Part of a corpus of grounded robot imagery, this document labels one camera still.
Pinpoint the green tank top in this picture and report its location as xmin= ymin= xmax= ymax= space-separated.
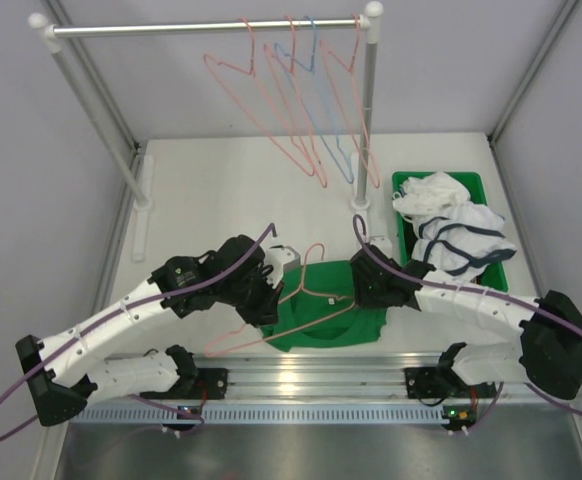
xmin=261 ymin=261 xmax=387 ymax=352

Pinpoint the pink wire hanger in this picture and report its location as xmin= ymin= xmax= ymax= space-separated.
xmin=318 ymin=14 xmax=381 ymax=189
xmin=203 ymin=17 xmax=328 ymax=187
xmin=263 ymin=15 xmax=328 ymax=189
xmin=203 ymin=243 xmax=360 ymax=359

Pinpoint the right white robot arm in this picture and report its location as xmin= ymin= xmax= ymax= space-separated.
xmin=349 ymin=244 xmax=582 ymax=400

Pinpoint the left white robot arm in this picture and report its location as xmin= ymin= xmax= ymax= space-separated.
xmin=16 ymin=235 xmax=299 ymax=427

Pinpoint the white clothes pile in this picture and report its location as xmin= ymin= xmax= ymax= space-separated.
xmin=392 ymin=172 xmax=517 ymax=282

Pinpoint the silver clothes rack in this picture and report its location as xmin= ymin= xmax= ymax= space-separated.
xmin=28 ymin=1 xmax=384 ymax=262

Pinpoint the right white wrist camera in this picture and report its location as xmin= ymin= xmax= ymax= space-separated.
xmin=368 ymin=236 xmax=393 ymax=257

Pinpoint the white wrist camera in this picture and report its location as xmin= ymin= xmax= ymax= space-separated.
xmin=368 ymin=236 xmax=393 ymax=257
xmin=264 ymin=245 xmax=301 ymax=287

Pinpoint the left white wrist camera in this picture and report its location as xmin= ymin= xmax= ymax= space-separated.
xmin=264 ymin=245 xmax=301 ymax=287

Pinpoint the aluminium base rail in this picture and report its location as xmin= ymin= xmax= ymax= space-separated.
xmin=85 ymin=352 xmax=582 ymax=401

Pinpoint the white slotted cable duct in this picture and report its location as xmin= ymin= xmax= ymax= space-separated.
xmin=72 ymin=403 xmax=475 ymax=425

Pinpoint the blue wire hanger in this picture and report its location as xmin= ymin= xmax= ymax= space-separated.
xmin=273 ymin=16 xmax=355 ymax=185

